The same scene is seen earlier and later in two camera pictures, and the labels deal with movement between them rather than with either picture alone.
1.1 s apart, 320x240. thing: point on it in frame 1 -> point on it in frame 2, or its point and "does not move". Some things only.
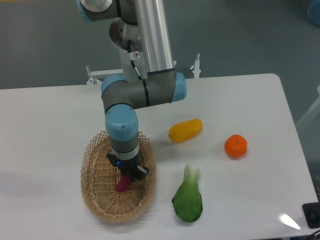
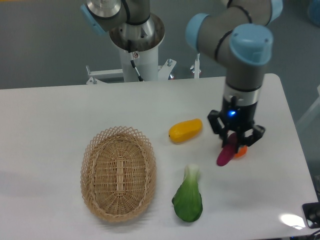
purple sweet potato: (123, 183) -> (228, 153)
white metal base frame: (195, 68) does not move
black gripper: (128, 167) -> (238, 117)
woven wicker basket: (99, 175) does not move
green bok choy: (187, 201) does not move
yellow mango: (183, 131) does not move
